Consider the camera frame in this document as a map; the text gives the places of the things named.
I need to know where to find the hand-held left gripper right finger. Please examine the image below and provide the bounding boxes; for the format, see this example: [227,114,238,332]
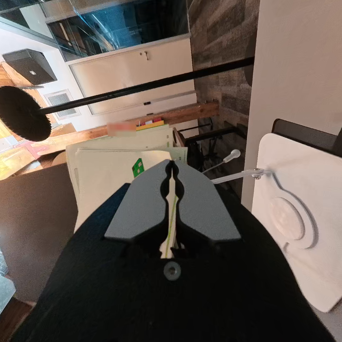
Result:
[173,160,243,250]

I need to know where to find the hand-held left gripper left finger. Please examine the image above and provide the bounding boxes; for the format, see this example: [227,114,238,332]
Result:
[104,159,175,250]

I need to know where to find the lego instruction booklet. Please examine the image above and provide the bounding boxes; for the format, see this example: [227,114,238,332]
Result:
[65,126,189,258]

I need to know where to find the clear plastic rod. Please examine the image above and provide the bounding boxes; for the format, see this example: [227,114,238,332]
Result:
[202,150,241,175]

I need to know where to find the coloured folders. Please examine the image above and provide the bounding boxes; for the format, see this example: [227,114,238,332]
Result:
[136,118,165,131]

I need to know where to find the wooden beam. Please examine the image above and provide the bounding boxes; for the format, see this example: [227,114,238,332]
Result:
[32,100,219,154]

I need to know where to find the white rounded board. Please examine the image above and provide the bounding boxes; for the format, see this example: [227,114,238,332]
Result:
[251,133,342,314]

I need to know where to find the white air vent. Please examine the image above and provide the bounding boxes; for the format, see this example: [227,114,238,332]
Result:
[43,89,81,120]

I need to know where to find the black pole with round disc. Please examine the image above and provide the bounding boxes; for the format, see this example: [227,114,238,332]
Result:
[0,56,254,142]

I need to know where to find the glass window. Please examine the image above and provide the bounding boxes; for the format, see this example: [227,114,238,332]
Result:
[45,0,191,55]

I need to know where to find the black chair frame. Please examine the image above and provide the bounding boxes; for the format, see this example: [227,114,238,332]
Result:
[178,118,247,174]

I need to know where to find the black wall speaker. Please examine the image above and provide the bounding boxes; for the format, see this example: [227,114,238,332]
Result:
[2,49,58,84]

